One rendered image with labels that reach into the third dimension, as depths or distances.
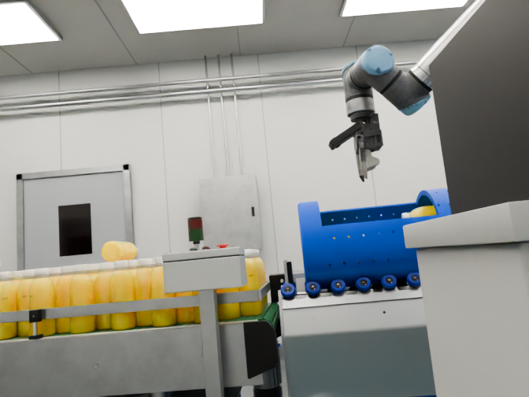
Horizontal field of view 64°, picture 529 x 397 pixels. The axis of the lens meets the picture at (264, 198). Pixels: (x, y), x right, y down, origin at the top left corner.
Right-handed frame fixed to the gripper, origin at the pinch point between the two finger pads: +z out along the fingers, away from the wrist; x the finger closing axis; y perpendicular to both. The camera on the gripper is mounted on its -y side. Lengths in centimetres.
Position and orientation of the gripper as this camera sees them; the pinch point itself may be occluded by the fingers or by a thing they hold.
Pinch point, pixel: (362, 176)
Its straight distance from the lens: 139.7
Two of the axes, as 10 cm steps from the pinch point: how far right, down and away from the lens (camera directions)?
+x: 0.9, 1.1, 9.9
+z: 0.9, 9.9, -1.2
